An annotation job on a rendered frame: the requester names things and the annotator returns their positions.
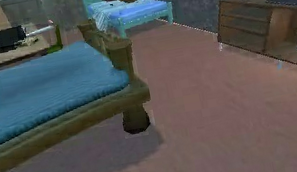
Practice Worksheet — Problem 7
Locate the brown wooden bed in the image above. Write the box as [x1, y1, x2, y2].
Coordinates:
[0, 10, 165, 172]

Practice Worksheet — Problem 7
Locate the teal bed with blue mattress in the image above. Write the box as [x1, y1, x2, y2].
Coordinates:
[81, 0, 177, 45]

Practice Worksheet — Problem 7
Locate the black box-shaped object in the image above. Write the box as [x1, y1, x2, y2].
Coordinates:
[0, 16, 30, 54]

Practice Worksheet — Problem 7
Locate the brown wooden tv stand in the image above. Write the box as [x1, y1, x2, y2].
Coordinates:
[211, 0, 297, 98]

